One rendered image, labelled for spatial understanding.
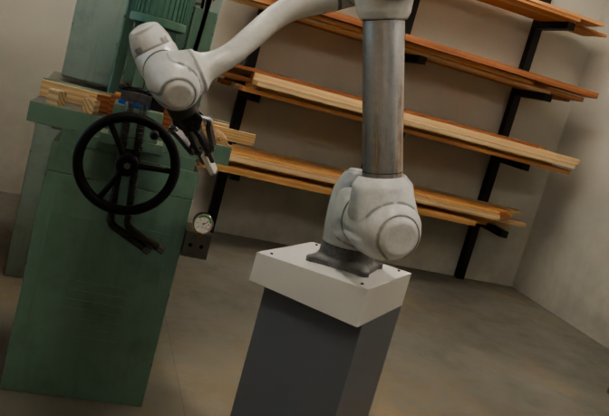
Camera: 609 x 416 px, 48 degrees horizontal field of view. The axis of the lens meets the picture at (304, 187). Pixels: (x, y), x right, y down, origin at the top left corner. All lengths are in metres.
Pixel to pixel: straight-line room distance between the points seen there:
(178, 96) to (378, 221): 0.54
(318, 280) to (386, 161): 0.36
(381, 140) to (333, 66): 3.15
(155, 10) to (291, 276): 0.91
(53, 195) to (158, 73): 0.74
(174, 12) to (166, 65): 0.65
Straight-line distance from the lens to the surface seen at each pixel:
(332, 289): 1.77
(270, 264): 1.85
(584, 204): 5.34
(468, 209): 4.82
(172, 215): 2.17
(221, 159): 2.15
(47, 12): 4.54
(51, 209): 2.18
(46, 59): 4.55
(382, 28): 1.65
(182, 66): 1.55
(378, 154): 1.66
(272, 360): 1.94
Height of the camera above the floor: 1.16
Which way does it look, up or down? 9 degrees down
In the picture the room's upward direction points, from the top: 15 degrees clockwise
